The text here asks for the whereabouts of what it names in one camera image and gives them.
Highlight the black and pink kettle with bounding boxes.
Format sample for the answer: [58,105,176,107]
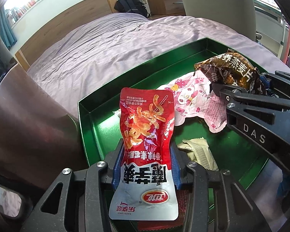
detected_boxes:
[0,65,87,218]

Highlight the purple bed sheet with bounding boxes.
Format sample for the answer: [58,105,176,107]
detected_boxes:
[28,13,290,116]

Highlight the teal curtain left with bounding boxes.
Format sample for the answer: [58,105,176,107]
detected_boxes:
[0,6,17,50]

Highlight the white desk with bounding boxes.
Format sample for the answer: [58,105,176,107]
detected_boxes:
[253,0,290,60]

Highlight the pink cartoon shaped packet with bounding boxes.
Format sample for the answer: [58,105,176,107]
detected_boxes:
[158,71,227,133]

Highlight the brown oat snack packet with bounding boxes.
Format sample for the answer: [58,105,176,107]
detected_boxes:
[194,52,266,95]

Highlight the black backpack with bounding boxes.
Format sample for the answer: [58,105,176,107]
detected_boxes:
[114,0,150,18]

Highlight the wooden headboard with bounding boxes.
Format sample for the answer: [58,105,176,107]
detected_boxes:
[15,0,117,71]

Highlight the red Japanese snack packet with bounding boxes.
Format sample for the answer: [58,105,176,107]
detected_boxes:
[136,189,190,232]

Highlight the red white spicy snack pouch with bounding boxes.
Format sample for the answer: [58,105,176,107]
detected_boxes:
[109,87,179,221]

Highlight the wooden nightstand drawers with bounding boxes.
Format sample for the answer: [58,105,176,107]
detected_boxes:
[147,0,186,19]

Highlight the row of books on shelf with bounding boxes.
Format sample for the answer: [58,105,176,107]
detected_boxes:
[5,0,73,26]

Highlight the beige green snack packet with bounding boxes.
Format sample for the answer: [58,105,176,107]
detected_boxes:
[177,137,219,171]

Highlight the beige office chair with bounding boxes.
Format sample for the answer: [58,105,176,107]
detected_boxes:
[182,0,257,41]

